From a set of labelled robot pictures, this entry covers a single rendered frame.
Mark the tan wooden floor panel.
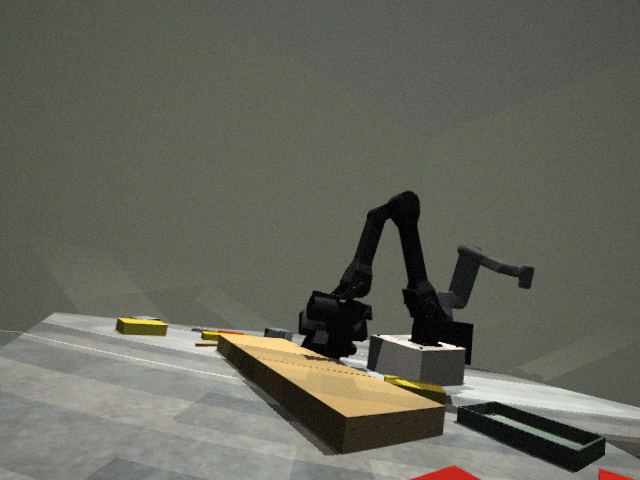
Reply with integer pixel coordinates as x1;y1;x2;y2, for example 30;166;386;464
217;334;446;455

